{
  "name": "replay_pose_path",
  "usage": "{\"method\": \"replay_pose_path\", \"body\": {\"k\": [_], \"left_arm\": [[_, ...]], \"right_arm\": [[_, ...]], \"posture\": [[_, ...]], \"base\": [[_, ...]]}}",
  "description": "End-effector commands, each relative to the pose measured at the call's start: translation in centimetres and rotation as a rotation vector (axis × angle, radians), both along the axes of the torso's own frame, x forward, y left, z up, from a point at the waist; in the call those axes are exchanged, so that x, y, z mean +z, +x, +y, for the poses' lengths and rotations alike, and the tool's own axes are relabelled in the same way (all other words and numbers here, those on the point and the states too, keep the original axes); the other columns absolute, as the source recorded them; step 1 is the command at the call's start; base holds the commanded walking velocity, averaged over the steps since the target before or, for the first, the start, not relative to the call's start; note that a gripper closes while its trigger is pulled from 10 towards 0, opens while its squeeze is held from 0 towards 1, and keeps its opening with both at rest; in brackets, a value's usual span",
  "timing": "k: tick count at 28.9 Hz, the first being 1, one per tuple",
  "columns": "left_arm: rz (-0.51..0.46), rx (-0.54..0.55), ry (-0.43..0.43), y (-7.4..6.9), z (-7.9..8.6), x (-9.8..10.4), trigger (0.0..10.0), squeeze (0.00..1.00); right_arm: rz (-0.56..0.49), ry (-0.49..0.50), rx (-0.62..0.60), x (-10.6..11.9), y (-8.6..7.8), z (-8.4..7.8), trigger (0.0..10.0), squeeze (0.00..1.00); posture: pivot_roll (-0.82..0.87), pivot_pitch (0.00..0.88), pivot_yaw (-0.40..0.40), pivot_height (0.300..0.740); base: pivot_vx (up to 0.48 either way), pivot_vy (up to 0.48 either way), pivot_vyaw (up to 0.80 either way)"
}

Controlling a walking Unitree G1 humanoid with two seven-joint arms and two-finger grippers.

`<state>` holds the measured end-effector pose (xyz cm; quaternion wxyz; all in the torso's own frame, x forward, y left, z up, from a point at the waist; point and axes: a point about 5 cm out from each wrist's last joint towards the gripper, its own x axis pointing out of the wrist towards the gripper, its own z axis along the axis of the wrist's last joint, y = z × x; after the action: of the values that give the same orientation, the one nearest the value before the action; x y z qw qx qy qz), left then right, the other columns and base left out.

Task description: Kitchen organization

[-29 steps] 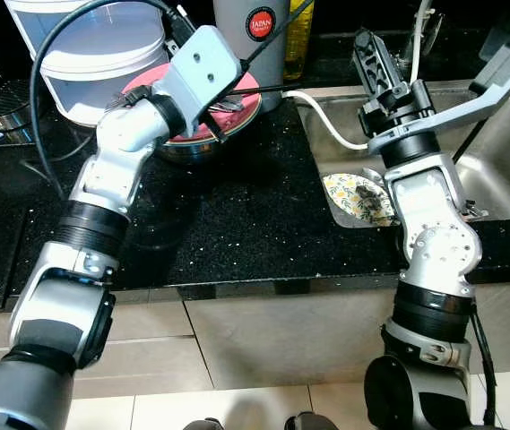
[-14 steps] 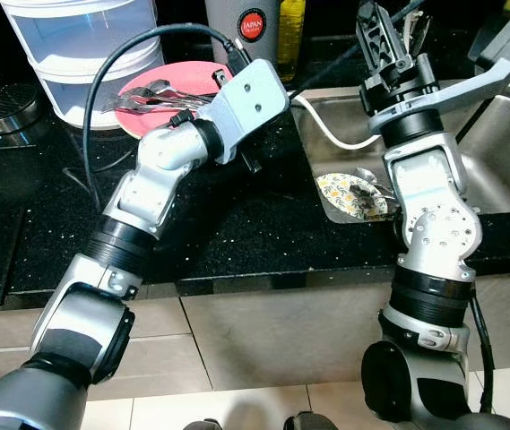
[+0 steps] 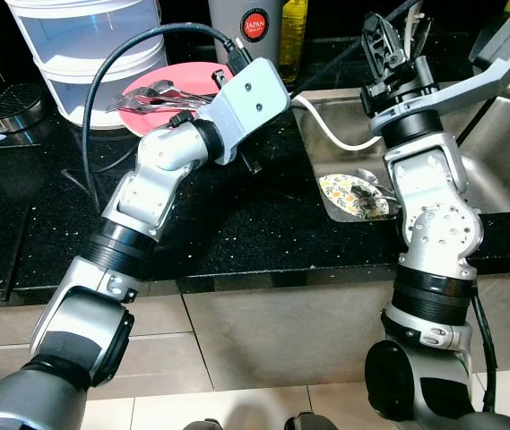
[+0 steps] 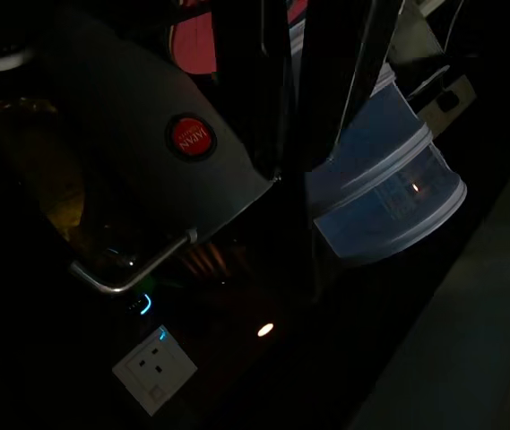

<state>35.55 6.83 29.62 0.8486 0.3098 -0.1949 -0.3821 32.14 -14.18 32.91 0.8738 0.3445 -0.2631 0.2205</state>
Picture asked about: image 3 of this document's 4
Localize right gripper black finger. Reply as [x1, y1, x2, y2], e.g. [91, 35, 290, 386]
[400, 18, 432, 68]
[362, 13, 408, 86]

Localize pink plate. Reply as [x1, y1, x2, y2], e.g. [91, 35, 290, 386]
[122, 63, 238, 137]

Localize yellow oil bottle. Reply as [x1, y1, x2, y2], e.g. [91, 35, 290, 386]
[281, 0, 310, 83]

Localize floral patterned bowl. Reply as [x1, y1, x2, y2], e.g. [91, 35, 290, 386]
[318, 173, 392, 221]

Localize metal cutlery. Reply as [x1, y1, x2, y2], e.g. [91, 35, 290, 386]
[107, 79, 215, 117]

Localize stainless steel sink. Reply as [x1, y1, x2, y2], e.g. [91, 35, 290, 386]
[292, 81, 510, 225]

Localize grey tumbler with red label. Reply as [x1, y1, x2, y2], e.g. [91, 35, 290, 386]
[208, 0, 284, 90]

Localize grey cabinet front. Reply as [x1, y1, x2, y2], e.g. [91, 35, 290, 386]
[0, 269, 510, 400]

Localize white plastic container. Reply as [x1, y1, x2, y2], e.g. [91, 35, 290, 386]
[5, 0, 164, 133]

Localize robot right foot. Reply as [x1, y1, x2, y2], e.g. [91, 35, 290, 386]
[286, 412, 336, 430]

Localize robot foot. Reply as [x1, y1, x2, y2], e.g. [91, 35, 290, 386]
[286, 412, 336, 430]
[183, 419, 224, 430]

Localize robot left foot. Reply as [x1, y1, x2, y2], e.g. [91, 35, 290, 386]
[183, 419, 224, 430]

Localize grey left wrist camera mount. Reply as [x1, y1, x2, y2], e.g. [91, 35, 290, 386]
[210, 58, 291, 167]

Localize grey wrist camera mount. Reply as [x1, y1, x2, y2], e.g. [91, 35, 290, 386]
[210, 58, 291, 167]
[371, 16, 510, 140]

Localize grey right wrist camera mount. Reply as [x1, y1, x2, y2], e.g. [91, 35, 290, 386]
[371, 16, 510, 140]

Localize white hose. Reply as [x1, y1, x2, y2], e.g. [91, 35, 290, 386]
[290, 94, 383, 151]

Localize thin black camera cable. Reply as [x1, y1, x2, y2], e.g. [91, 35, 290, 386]
[456, 85, 499, 153]

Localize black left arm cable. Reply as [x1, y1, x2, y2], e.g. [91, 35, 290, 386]
[82, 22, 255, 216]

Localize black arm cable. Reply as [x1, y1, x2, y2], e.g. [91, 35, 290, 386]
[82, 22, 255, 216]
[470, 291, 499, 413]

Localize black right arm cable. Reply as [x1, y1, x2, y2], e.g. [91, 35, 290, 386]
[470, 291, 499, 413]

